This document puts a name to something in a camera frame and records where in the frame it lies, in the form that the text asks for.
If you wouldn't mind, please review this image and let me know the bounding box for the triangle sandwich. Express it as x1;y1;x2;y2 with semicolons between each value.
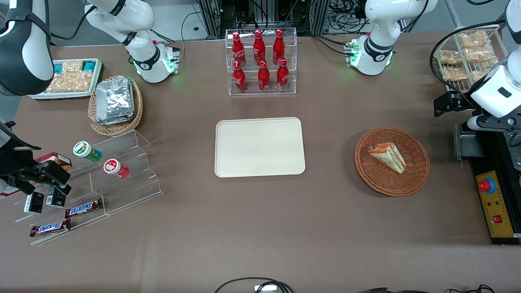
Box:
368;142;407;174

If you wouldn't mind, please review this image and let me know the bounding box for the brown round wicker basket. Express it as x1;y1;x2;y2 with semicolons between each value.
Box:
355;127;431;197

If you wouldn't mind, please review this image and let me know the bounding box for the light tan wicker basket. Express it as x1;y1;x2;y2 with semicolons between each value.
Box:
88;75;144;137

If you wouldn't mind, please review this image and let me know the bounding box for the cream plastic tray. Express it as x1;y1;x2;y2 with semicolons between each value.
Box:
215;117;306;178

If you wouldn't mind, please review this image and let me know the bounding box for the small black box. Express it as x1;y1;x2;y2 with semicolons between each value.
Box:
23;191;45;214
45;187;67;208

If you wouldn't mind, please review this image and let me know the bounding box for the black control box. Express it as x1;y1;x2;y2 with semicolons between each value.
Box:
467;129;521;245

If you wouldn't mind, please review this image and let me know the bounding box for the clear bag beige snack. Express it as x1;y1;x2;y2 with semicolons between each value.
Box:
441;66;469;82
458;31;491;49
438;49;463;66
464;47;495;64
470;67;490;83

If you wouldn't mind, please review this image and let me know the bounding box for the brown red chocolate box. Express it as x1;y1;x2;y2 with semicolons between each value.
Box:
35;152;73;172

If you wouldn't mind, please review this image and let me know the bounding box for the red emergency stop button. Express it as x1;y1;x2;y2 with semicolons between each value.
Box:
478;178;497;195

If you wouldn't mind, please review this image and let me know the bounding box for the Snickers bar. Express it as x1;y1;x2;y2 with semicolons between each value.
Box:
29;219;72;238
65;198;104;219

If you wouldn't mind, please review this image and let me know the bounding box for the yellow control panel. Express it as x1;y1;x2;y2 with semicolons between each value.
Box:
475;170;514;238

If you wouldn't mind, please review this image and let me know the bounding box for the green can white lid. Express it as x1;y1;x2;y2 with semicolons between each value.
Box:
73;141;103;163

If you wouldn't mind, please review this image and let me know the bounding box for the red can white lid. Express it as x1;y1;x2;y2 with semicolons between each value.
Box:
103;158;130;179

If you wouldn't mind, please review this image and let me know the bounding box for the clear acrylic step display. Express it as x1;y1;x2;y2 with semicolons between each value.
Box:
14;129;164;247

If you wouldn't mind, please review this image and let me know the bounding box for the silver foil pouch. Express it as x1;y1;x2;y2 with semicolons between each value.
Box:
98;114;136;127
95;77;134;122

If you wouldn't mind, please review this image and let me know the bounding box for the white plastic bin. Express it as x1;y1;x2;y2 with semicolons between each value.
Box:
28;58;105;101

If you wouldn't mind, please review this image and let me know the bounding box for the red cola bottle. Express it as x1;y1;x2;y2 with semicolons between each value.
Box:
276;58;290;91
258;60;271;92
232;61;248;94
272;28;286;65
253;29;266;66
232;32;247;68

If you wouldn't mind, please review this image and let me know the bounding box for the clear acrylic bottle rack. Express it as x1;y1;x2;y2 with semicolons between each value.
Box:
225;27;298;96

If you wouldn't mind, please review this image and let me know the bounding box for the grey metal bracket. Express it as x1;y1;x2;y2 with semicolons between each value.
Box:
453;123;487;164

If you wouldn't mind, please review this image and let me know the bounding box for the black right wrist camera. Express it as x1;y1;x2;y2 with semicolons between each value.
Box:
17;160;72;196

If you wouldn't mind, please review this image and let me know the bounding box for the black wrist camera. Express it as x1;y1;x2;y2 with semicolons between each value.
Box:
433;91;469;117
17;160;72;196

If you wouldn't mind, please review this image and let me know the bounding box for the white wire rack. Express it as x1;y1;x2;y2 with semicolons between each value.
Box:
433;24;512;95

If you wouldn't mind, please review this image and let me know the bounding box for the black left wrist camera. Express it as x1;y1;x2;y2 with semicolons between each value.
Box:
433;91;469;117

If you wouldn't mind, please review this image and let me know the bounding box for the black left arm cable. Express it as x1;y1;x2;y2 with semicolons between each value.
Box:
429;20;509;109

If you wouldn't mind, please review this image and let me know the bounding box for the black cable bundle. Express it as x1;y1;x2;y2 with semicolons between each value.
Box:
357;284;496;293

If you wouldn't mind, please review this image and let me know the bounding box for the aluminium frame with cables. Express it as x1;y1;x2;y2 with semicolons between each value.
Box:
195;0;369;38

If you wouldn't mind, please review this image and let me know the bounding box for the black looped cable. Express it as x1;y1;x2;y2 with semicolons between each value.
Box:
213;277;294;293

